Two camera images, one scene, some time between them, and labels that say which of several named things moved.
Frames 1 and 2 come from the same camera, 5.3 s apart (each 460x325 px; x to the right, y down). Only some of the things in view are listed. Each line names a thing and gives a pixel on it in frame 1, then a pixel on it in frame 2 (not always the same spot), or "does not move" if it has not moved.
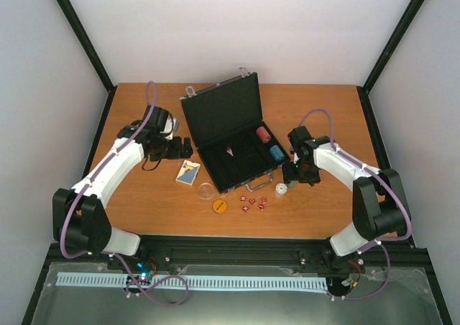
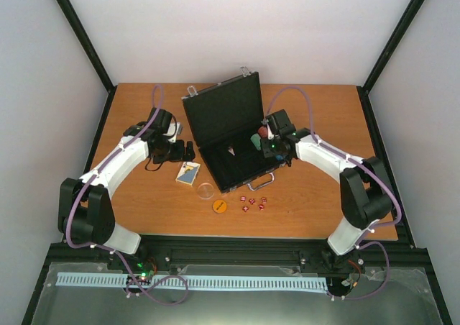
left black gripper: [177, 152] does not move
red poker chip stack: [263, 134] does not move
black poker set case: [236, 147] does not move
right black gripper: [290, 175] to [266, 149]
